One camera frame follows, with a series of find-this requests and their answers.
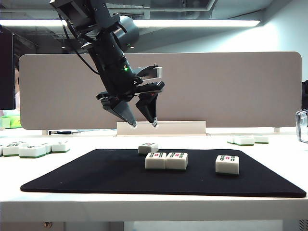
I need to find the black device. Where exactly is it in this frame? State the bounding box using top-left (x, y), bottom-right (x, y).
top-left (301, 80), bottom-right (308, 111)

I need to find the beige desk divider panel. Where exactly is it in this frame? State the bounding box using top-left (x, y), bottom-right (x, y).
top-left (18, 51), bottom-right (303, 131)

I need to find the black screwdriver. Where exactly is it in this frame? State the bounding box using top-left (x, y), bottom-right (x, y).
top-left (49, 130), bottom-right (81, 135)

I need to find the dark computer monitor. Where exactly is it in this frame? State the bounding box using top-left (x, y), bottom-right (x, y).
top-left (0, 26), bottom-right (16, 110)

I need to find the nine-bamboo mahjong tile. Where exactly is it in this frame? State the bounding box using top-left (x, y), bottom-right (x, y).
top-left (2, 143), bottom-right (20, 157)

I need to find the bird one-bamboo mahjong tile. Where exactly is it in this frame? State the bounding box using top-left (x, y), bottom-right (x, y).
top-left (51, 141), bottom-right (71, 154)

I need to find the clear glass jar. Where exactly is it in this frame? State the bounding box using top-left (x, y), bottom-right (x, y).
top-left (295, 108), bottom-right (308, 144)

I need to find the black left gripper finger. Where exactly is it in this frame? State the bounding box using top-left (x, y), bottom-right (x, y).
top-left (101, 98), bottom-right (137, 128)
top-left (135, 92), bottom-right (160, 128)

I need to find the green packaging box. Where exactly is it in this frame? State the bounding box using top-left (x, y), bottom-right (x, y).
top-left (0, 115), bottom-right (21, 129)

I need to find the person in white shirt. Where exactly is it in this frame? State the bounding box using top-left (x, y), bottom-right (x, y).
top-left (13, 67), bottom-right (21, 113)

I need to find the five-bamboo mahjong tile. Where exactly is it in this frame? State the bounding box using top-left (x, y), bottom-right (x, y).
top-left (166, 152), bottom-right (189, 171)
top-left (145, 152), bottom-right (167, 170)
top-left (215, 155), bottom-right (240, 175)
top-left (138, 142), bottom-right (159, 155)

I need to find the long ceiling light strip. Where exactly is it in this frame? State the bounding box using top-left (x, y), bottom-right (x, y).
top-left (0, 19), bottom-right (261, 28)

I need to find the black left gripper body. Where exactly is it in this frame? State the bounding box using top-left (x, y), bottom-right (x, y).
top-left (95, 47), bottom-right (166, 102)

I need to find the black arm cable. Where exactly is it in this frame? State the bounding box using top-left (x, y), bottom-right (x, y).
top-left (59, 14), bottom-right (100, 75)

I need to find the black fabric mat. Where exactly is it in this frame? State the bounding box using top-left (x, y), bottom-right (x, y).
top-left (20, 148), bottom-right (307, 198)

